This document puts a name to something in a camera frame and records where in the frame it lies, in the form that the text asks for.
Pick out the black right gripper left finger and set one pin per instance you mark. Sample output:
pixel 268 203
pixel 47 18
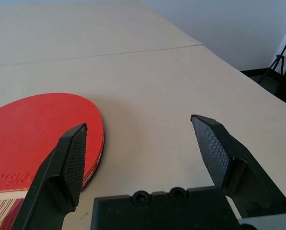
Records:
pixel 51 172

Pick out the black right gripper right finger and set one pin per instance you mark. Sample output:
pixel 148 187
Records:
pixel 217 148

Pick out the red ping-pong paddle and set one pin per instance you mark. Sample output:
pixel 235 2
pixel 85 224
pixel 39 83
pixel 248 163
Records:
pixel 37 119

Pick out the black tripod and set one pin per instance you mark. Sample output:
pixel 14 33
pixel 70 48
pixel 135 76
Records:
pixel 278 60

